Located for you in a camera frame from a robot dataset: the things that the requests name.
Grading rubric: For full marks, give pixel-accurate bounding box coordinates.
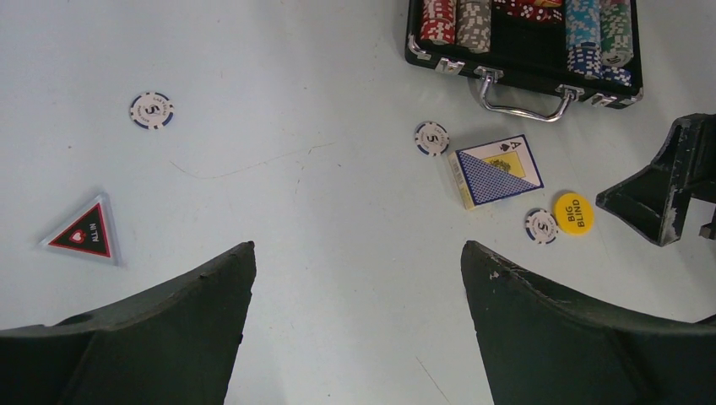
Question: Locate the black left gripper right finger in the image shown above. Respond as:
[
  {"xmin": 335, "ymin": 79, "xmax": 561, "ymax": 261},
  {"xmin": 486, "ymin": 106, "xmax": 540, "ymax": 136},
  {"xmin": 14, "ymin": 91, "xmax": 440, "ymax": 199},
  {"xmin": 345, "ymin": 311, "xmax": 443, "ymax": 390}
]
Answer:
[{"xmin": 461, "ymin": 241, "xmax": 715, "ymax": 404}]

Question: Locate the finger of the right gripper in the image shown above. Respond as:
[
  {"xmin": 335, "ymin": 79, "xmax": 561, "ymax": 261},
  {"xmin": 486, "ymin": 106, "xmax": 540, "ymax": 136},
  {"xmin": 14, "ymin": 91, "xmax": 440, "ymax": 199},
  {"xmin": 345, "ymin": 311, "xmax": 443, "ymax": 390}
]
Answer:
[{"xmin": 595, "ymin": 113, "xmax": 715, "ymax": 246}]

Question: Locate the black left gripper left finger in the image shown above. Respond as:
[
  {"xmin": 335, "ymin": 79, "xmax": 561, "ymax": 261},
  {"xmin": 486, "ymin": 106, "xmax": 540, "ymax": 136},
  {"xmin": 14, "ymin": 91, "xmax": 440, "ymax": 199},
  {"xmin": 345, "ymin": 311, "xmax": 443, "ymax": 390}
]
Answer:
[{"xmin": 1, "ymin": 241, "xmax": 257, "ymax": 404}]

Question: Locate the yellow big blind button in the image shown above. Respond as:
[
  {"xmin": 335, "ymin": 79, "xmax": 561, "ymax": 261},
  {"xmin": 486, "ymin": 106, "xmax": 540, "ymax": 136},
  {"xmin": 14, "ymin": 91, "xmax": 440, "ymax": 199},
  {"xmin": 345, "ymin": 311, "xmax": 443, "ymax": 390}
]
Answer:
[{"xmin": 553, "ymin": 192, "xmax": 594, "ymax": 236}]

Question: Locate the blue playing card deck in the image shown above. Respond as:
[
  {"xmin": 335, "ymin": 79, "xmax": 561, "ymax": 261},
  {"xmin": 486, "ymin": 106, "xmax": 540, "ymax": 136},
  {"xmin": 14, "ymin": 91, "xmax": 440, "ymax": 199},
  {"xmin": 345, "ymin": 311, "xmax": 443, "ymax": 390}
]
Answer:
[{"xmin": 448, "ymin": 134, "xmax": 545, "ymax": 210}]

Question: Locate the black poker set case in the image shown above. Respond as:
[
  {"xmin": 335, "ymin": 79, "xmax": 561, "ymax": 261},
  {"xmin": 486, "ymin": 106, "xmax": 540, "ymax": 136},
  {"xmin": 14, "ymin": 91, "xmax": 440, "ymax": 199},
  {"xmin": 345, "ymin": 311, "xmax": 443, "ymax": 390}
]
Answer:
[{"xmin": 404, "ymin": 1, "xmax": 643, "ymax": 122}]

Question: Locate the white poker chip by die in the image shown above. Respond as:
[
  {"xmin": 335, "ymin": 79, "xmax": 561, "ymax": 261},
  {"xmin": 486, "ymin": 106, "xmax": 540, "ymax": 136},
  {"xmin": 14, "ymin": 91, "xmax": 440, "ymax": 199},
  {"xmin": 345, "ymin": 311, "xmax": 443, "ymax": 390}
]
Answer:
[{"xmin": 524, "ymin": 208, "xmax": 559, "ymax": 245}]

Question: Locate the all in triangle button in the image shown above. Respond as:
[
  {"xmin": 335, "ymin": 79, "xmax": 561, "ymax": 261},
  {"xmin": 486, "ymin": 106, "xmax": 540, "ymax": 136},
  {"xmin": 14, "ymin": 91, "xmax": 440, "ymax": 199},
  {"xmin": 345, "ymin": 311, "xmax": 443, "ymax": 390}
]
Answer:
[{"xmin": 37, "ymin": 192, "xmax": 122, "ymax": 267}]

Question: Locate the light blue chip stack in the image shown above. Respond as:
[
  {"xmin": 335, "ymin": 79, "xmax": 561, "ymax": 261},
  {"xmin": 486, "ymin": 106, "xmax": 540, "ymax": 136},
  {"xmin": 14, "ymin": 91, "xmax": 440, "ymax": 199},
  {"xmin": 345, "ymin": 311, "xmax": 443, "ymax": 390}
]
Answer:
[{"xmin": 565, "ymin": 0, "xmax": 602, "ymax": 80}]

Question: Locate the green poker chip stack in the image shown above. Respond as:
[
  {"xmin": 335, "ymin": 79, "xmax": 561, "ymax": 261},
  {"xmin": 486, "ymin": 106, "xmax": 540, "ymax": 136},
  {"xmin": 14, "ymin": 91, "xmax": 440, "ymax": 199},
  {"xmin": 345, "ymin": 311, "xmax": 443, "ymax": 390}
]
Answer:
[{"xmin": 599, "ymin": 0, "xmax": 635, "ymax": 87}]

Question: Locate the white poker chip near deck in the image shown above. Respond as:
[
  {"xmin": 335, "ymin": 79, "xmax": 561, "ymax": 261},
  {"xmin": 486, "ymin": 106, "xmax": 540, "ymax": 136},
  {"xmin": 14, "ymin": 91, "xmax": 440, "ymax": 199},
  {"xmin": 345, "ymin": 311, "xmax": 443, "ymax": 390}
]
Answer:
[{"xmin": 414, "ymin": 121, "xmax": 450, "ymax": 156}]

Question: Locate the white blue poker chip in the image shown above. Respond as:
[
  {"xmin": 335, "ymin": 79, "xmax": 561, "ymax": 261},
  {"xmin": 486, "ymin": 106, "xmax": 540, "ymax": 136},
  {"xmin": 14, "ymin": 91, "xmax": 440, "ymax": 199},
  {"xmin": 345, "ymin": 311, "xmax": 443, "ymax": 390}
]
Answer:
[{"xmin": 129, "ymin": 91, "xmax": 175, "ymax": 130}]

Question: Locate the grey poker chip stack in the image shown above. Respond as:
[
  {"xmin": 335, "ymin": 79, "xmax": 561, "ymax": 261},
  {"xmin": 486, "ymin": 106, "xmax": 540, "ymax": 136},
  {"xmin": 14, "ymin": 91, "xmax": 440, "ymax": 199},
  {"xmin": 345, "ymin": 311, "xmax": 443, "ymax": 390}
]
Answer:
[{"xmin": 456, "ymin": 0, "xmax": 491, "ymax": 54}]

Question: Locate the red poker chip stack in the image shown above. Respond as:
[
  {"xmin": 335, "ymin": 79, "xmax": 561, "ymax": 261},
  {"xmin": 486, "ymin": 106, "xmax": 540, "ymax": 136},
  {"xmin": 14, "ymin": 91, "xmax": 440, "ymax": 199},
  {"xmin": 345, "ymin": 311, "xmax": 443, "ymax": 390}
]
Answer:
[{"xmin": 419, "ymin": 0, "xmax": 457, "ymax": 45}]

